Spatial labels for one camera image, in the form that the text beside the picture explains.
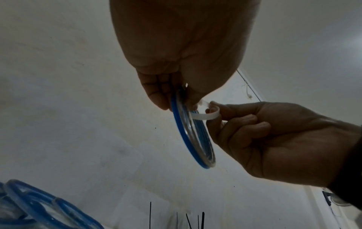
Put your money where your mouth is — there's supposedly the wall mounted fan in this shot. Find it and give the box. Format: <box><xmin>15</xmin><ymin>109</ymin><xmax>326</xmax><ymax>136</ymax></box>
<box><xmin>321</xmin><ymin>187</ymin><xmax>352</xmax><ymax>207</ymax></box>

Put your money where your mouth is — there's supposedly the person's right hand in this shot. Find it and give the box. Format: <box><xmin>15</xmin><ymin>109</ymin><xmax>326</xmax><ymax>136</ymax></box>
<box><xmin>206</xmin><ymin>101</ymin><xmax>361</xmax><ymax>188</ymax></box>

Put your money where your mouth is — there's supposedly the solid blue cable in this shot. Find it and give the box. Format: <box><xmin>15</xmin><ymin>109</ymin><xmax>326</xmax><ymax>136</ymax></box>
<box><xmin>0</xmin><ymin>178</ymin><xmax>106</xmax><ymax>229</ymax></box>

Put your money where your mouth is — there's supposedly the white cable tie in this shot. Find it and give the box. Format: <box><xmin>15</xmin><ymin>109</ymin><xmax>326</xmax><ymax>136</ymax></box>
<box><xmin>187</xmin><ymin>99</ymin><xmax>221</xmax><ymax>121</ymax></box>

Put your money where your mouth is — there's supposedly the person's left hand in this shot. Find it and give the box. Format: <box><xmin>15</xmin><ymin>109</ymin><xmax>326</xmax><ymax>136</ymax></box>
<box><xmin>109</xmin><ymin>0</ymin><xmax>263</xmax><ymax>111</ymax></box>

